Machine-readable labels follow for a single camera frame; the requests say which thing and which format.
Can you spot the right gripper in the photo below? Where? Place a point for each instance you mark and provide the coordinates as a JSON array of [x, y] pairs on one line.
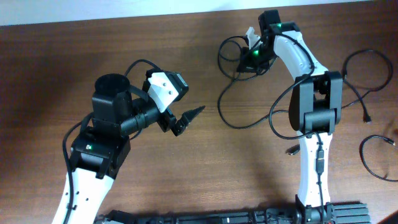
[[244, 65]]

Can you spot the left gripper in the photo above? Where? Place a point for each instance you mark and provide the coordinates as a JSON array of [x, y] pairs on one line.
[[170, 121]]

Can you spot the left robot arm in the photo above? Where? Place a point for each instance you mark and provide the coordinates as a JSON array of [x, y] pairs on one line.
[[120, 112]]

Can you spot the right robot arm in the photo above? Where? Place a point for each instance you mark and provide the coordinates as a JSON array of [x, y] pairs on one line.
[[314, 109]]

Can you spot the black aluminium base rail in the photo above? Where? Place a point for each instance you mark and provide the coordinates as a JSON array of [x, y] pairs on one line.
[[333, 214]]

